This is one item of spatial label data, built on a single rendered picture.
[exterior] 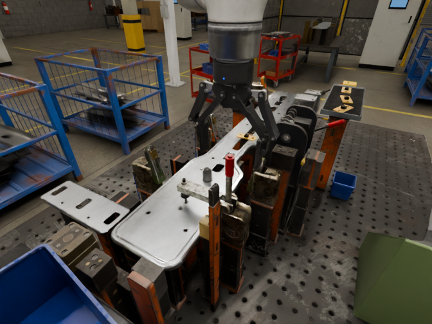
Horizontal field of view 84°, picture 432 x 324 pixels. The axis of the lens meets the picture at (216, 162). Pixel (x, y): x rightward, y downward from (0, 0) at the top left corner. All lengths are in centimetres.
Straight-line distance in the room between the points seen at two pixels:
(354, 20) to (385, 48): 132
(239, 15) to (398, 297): 77
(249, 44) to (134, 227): 52
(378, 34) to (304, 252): 687
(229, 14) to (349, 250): 95
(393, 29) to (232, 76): 718
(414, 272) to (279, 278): 40
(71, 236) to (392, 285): 80
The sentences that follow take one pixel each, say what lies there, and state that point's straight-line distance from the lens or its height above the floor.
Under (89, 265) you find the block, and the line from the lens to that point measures 57.
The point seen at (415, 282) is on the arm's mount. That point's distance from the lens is 80.
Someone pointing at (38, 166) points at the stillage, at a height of 16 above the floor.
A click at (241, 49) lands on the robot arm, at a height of 144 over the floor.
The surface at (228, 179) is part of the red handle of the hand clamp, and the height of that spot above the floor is 115.
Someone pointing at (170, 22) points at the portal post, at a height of 113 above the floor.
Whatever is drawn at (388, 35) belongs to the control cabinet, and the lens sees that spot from 757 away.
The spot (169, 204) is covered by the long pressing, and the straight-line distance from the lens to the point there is 74.
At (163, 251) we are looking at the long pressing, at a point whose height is 100.
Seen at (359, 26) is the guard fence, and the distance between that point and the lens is 838.
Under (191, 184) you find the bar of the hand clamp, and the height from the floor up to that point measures 107.
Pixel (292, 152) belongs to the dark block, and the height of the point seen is 112.
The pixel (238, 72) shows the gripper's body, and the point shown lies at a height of 140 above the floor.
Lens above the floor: 151
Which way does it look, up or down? 34 degrees down
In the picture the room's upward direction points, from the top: straight up
